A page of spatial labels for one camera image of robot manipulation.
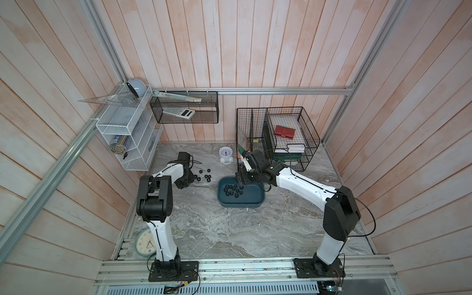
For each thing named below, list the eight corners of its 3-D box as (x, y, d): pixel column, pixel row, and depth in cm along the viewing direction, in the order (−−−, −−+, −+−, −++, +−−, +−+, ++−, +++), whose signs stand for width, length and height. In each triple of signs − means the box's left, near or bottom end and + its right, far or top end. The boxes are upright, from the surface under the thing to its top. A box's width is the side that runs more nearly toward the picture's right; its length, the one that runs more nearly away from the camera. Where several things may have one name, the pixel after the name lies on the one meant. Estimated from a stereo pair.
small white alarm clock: (218, 164, 111) (218, 160, 109) (219, 150, 119) (219, 146, 116) (232, 164, 111) (232, 160, 109) (232, 150, 119) (232, 146, 116)
